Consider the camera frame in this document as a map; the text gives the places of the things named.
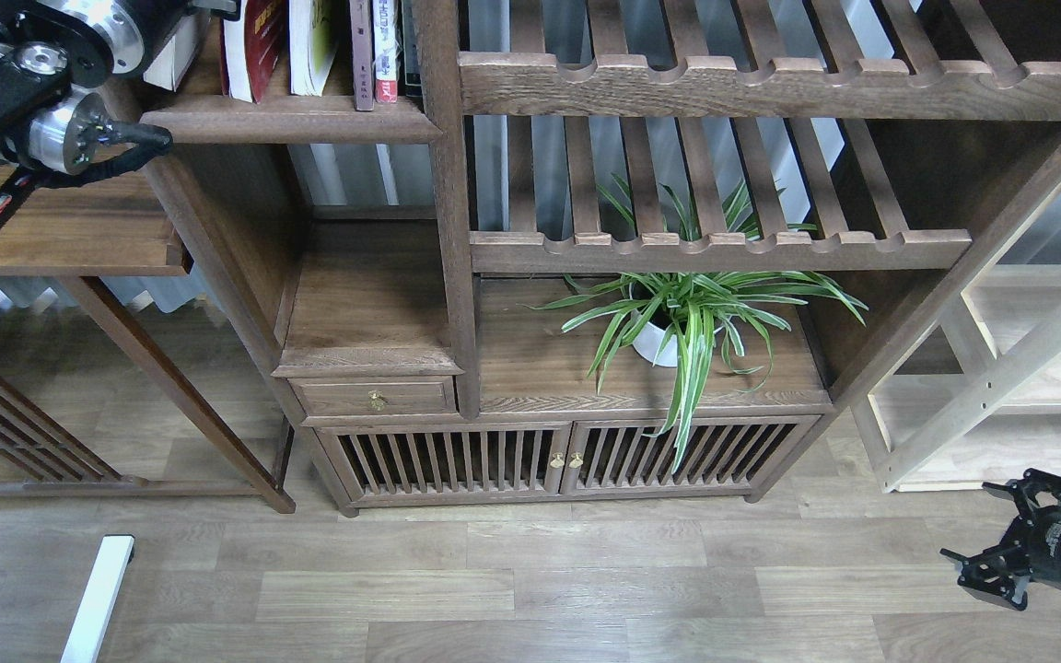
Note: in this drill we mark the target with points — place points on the pale pink book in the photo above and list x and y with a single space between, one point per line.
169 67

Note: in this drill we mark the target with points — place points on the right slatted cabinet door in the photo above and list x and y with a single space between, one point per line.
725 456

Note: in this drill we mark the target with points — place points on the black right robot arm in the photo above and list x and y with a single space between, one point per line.
1029 551

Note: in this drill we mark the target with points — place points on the dark wooden bookshelf cabinet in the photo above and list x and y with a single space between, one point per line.
892 145

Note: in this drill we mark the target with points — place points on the dark upright book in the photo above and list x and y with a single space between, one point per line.
410 68

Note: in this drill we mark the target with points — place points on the red cover book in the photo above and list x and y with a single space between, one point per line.
251 46

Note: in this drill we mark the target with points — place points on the white and yellow book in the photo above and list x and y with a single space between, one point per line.
313 37

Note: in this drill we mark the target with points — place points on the green spider plant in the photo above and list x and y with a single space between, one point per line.
695 316

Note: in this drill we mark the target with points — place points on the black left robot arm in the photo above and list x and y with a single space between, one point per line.
55 131

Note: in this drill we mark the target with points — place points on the red white upright book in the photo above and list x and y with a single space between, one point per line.
385 31

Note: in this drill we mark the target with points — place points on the maroon upright book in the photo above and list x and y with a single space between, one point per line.
362 64

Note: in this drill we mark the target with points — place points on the white metal leg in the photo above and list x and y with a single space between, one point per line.
94 613

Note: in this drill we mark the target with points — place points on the white plant pot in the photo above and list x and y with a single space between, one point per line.
652 345

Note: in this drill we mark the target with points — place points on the small wooden drawer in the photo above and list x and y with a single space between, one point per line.
411 394

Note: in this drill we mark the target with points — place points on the dark wooden side table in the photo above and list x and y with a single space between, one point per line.
79 237

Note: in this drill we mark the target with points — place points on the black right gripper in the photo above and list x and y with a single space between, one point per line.
1031 547

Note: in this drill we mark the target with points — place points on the light wooden shelf unit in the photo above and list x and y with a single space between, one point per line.
981 399

